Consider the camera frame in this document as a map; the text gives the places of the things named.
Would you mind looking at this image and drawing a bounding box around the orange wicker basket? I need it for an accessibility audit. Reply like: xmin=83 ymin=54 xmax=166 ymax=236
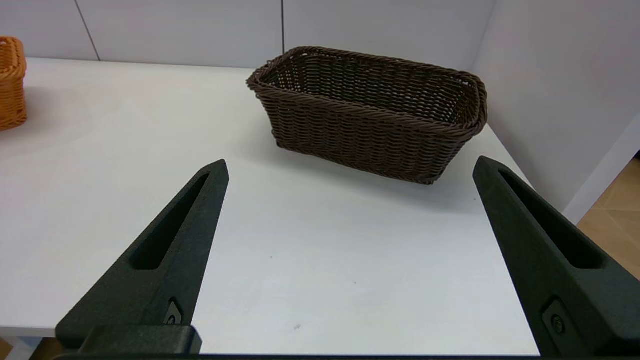
xmin=0 ymin=36 xmax=28 ymax=132

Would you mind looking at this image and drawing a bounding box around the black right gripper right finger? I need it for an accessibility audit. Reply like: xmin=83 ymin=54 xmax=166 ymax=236
xmin=472 ymin=155 xmax=640 ymax=357

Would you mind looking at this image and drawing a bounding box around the dark brown wicker basket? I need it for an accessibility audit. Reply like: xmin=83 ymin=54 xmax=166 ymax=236
xmin=246 ymin=46 xmax=489 ymax=186

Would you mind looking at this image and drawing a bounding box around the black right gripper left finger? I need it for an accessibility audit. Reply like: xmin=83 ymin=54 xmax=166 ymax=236
xmin=55 ymin=159 xmax=230 ymax=351

